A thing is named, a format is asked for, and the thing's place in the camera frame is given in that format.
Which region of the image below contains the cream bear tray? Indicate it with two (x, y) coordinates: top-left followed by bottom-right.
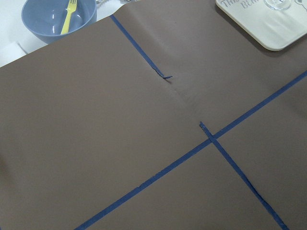
(215, 0), (307, 51)

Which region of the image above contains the clear wine glass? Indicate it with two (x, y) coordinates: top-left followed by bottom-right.
(264, 0), (292, 11)

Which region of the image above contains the yellow plastic fork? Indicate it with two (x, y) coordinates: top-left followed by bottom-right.
(60, 0), (77, 35)

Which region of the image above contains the blue plastic bowl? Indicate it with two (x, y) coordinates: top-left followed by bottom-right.
(21, 0), (97, 44)

